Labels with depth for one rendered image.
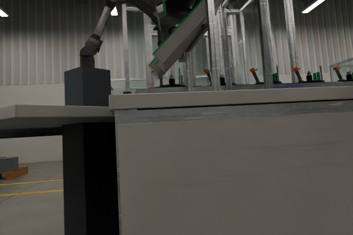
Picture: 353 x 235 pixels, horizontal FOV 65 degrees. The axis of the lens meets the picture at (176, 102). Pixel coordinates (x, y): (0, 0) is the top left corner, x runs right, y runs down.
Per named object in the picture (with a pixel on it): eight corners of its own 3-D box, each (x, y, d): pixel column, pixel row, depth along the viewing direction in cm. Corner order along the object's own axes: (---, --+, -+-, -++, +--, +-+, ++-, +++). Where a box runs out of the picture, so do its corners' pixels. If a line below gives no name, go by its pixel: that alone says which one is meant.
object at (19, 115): (-65, 130, 102) (-65, 123, 103) (123, 124, 173) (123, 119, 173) (15, 117, 59) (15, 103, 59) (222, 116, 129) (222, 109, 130)
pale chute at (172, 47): (163, 63, 85) (152, 53, 85) (164, 72, 98) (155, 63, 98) (222, -3, 87) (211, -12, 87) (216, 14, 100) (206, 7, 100)
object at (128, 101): (108, 109, 54) (108, 94, 55) (121, 125, 201) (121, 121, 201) (608, 86, 80) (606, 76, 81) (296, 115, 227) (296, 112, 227)
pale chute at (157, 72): (157, 73, 100) (148, 65, 100) (159, 79, 113) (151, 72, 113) (208, 17, 102) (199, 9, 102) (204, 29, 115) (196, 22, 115)
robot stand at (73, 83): (64, 117, 118) (63, 71, 120) (93, 117, 129) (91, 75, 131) (83, 115, 109) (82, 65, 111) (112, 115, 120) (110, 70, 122)
